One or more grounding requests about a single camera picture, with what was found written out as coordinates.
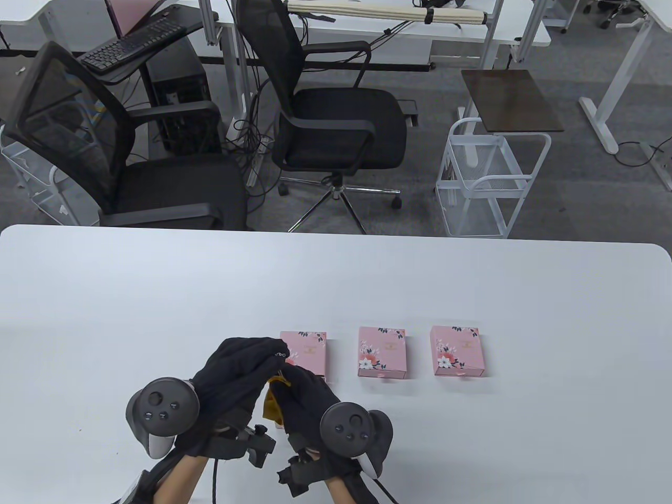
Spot person's right hand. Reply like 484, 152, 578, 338
270, 363, 368, 476

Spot person's left hand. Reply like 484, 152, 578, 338
175, 338, 292, 457

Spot yellow cloth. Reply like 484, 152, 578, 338
262, 373, 292, 427

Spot pink floral gift box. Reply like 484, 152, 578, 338
358, 327, 407, 379
280, 331, 327, 384

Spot person's left forearm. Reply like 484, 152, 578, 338
152, 454, 208, 504

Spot person's right forearm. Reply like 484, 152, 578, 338
325, 470, 364, 504

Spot black mesh office chair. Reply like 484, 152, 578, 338
2, 41, 256, 232
235, 0, 418, 235

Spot black computer tower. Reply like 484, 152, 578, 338
146, 36, 221, 156

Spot black keyboard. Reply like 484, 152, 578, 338
79, 20, 188, 73

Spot dark wooden side table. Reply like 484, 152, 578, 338
456, 69, 565, 163

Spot pink screen laptop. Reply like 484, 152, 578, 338
104, 0, 169, 38

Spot rolled beige mat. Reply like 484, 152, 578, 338
288, 0, 489, 27

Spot white desk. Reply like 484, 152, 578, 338
0, 0, 113, 53
577, 0, 672, 192

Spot black office chair base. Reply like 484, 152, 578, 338
582, 0, 641, 30

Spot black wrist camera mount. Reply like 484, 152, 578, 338
277, 449, 339, 498
204, 412, 277, 469

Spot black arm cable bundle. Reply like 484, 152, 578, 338
112, 451, 182, 504

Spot tangle of black cables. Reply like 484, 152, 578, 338
225, 63, 279, 211

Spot white wire trolley cart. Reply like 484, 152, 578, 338
434, 118, 552, 239
0, 123, 87, 226

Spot black floor cable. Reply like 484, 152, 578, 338
614, 134, 672, 169

